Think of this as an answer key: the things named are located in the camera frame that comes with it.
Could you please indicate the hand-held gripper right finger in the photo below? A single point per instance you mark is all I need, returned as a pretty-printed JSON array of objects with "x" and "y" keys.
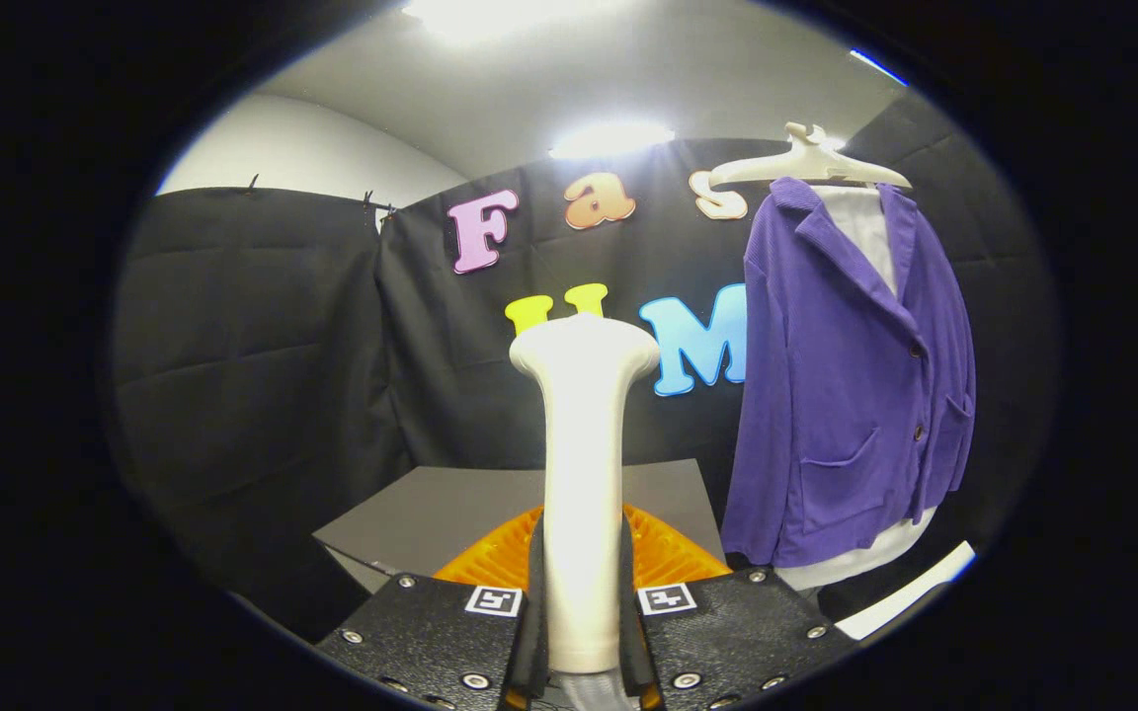
[{"x": 727, "y": 632}]

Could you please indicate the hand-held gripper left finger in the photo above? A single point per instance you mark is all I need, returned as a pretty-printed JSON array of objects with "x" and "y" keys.
[{"x": 441, "y": 632}]

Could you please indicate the white clothes hanger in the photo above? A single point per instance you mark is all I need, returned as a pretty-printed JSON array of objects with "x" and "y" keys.
[{"x": 806, "y": 163}]

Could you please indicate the grey cabinet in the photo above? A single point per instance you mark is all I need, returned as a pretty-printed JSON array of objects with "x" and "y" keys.
[{"x": 450, "y": 513}]

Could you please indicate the white flat floor board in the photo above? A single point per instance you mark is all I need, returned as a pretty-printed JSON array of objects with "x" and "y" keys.
[{"x": 910, "y": 592}]

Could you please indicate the black backdrop cloth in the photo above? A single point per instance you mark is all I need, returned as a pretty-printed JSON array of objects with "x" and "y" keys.
[{"x": 253, "y": 346}]

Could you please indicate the white mannequin torso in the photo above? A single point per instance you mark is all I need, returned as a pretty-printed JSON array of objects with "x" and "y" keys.
[{"x": 865, "y": 237}]

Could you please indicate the large ceiling light panel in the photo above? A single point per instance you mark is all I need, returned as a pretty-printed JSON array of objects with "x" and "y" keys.
[{"x": 490, "y": 15}]

